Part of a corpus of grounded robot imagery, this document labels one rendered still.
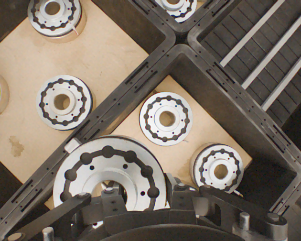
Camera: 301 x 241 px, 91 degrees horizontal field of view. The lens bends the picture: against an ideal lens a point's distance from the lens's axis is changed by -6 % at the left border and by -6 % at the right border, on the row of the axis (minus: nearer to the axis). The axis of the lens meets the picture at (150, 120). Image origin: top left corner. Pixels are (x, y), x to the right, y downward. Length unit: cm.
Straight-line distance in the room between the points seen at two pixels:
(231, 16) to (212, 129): 26
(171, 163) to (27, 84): 33
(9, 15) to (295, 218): 77
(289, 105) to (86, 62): 47
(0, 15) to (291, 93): 64
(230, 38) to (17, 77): 46
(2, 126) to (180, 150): 37
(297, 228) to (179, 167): 34
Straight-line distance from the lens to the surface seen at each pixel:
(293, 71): 49
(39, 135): 38
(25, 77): 41
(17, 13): 45
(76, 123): 31
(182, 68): 28
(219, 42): 41
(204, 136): 35
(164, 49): 25
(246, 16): 48
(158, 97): 30
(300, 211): 55
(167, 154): 33
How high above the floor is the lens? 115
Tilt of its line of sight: 85 degrees down
